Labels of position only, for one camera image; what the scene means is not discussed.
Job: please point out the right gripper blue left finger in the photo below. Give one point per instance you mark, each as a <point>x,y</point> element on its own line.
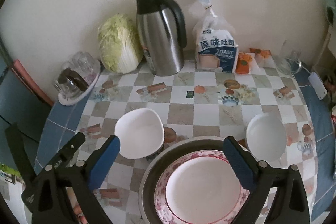
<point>98,165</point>

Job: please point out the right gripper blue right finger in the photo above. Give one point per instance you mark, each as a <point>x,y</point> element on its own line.
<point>290,202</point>

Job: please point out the stainless steel round tray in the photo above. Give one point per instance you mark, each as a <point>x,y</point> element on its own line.
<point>191,182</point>

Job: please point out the small white bowl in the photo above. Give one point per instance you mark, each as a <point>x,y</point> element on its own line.
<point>140,132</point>

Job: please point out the large white bowl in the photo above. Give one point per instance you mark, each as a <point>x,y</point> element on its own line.
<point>266,137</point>

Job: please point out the strawberry red-rimmed bowl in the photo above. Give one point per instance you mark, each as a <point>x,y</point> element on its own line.
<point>203,188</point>

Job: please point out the floral round plate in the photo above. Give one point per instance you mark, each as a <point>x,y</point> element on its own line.
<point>202,187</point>

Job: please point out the checkered tablecloth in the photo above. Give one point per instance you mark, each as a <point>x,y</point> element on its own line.
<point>198,103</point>

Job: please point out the white tray with glasses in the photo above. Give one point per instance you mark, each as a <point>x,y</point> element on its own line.
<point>77,78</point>

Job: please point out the white power strip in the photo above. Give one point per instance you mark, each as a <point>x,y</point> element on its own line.
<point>317,85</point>

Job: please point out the napa cabbage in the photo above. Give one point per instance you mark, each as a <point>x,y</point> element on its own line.
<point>120,49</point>

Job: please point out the clear glass mug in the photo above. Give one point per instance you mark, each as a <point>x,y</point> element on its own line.
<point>288,61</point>

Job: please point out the orange snack packet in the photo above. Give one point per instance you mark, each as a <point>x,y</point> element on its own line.
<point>246,62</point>
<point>263,58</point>

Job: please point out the stainless steel thermos jug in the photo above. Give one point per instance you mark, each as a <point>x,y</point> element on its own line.
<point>162,34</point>

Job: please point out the toast bread bag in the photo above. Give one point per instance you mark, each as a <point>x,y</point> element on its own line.
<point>216,49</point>

